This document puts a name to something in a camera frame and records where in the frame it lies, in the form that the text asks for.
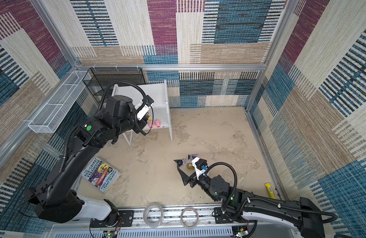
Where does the pink pig toy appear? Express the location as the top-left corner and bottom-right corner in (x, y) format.
(148, 120), (156, 129)
(154, 120), (161, 128)

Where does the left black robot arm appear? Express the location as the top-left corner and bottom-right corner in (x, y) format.
(24, 80), (154, 227)

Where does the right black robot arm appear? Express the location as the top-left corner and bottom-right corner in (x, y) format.
(177, 158), (338, 238)

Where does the white two-tier shelf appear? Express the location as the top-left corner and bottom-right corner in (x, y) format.
(112, 80), (173, 141)

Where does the olive green figure toy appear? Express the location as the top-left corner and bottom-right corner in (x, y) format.
(187, 163), (195, 170)

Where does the black purple bat toy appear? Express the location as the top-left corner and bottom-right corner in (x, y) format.
(174, 159), (186, 168)

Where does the purple figure toy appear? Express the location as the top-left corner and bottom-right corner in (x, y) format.
(188, 154), (198, 161)

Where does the clear tape roll right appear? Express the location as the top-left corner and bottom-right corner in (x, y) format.
(180, 207), (199, 230)

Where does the clear tape roll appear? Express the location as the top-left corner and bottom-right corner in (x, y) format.
(143, 202), (165, 228)
(180, 207), (199, 230)

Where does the clear tape roll left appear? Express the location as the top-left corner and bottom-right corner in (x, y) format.
(143, 202), (165, 228)

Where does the colourful children's book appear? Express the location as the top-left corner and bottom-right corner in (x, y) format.
(81, 157), (121, 193)

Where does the yellow glue tube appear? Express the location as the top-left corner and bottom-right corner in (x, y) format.
(265, 183), (277, 199)

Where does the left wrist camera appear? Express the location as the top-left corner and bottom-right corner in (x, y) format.
(135, 95), (154, 121)

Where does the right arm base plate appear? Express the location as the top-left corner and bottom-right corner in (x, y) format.
(212, 207), (239, 224)

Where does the black wire mesh rack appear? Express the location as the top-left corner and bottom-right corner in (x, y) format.
(82, 67), (146, 103)

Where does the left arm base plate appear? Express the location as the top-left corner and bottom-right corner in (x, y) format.
(90, 210), (134, 229)

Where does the white wire mesh basket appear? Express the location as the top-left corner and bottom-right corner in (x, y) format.
(28, 70), (86, 133)

